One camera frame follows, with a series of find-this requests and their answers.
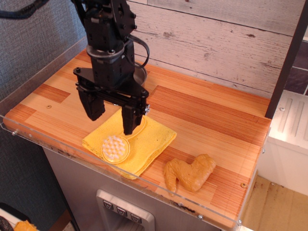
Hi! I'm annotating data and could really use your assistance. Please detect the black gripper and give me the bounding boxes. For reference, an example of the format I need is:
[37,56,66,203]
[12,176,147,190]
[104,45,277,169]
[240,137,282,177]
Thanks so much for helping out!
[73,56,149,135]

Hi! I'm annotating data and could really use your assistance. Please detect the yellow scrub brush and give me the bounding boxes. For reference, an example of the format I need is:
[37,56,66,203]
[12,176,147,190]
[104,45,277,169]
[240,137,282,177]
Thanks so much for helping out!
[101,117,146,164]

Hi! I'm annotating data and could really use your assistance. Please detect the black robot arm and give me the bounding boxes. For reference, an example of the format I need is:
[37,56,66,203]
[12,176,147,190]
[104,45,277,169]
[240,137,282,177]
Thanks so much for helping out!
[73,0,150,135]

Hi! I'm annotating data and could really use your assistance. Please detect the yellow folded towel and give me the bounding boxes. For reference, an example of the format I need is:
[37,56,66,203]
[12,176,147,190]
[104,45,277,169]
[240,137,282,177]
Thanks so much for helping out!
[82,109,177,180]

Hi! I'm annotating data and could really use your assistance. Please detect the stainless steel pot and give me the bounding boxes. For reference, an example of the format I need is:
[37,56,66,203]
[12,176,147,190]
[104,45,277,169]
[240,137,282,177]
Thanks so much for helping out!
[133,62,147,87]

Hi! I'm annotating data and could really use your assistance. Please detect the silver toy fridge cabinet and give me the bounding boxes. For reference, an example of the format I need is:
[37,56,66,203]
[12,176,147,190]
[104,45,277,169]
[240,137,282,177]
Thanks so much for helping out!
[44,148,218,231]

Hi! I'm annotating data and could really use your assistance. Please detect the toy chicken wing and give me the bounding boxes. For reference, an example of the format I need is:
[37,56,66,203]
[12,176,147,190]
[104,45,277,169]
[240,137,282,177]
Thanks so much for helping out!
[164,154,216,193]

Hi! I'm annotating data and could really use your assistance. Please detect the orange object bottom left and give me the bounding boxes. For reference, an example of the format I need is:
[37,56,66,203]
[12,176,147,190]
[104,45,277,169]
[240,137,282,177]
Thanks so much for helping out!
[13,220,37,231]

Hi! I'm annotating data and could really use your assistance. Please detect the white toy appliance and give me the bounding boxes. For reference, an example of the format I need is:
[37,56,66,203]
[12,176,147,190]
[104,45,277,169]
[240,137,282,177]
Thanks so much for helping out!
[257,90,308,195]

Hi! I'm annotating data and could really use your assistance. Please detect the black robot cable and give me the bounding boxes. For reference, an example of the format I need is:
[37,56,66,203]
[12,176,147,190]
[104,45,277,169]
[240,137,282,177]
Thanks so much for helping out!
[127,35,150,70]

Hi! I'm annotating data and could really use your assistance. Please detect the clear acrylic guard rail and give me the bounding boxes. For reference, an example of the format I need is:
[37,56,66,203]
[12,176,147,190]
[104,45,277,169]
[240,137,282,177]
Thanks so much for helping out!
[0,51,270,231]

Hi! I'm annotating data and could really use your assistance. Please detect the dark vertical post right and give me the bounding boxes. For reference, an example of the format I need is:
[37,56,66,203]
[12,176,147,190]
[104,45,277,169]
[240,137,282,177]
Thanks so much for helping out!
[265,0,308,119]

